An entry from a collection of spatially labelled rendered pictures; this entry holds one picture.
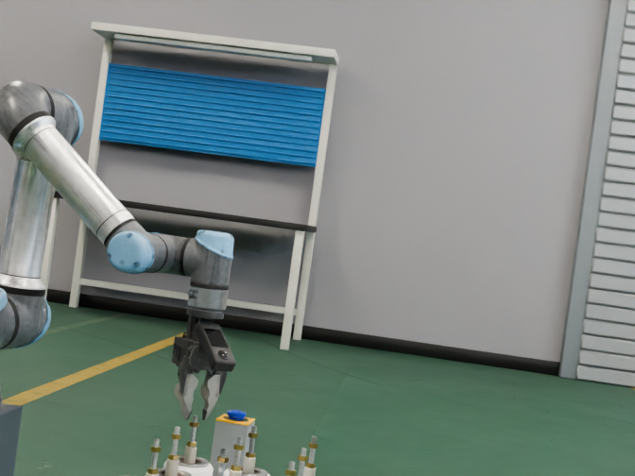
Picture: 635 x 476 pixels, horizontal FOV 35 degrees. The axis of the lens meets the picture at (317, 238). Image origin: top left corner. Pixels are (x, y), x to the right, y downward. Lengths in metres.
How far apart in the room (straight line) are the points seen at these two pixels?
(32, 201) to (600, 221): 5.04
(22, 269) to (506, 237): 4.95
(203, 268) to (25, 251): 0.39
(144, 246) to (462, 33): 5.21
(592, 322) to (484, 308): 0.70
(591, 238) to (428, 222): 1.05
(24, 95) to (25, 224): 0.27
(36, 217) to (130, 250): 0.34
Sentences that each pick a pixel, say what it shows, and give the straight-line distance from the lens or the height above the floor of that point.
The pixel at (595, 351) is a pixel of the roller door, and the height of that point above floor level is 0.20.
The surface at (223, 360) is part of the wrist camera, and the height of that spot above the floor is 0.47.
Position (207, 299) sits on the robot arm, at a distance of 1.93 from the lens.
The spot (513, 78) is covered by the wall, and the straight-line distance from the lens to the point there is 6.83.
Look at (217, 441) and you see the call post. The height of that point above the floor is 0.27.
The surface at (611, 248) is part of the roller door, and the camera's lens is 6.72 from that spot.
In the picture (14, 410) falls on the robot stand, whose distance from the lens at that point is 2.09.
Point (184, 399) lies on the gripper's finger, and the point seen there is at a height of 0.37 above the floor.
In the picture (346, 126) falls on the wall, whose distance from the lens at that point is 6.77.
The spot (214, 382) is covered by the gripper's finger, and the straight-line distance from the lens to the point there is 1.97.
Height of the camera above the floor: 0.73
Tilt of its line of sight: level
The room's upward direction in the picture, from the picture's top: 8 degrees clockwise
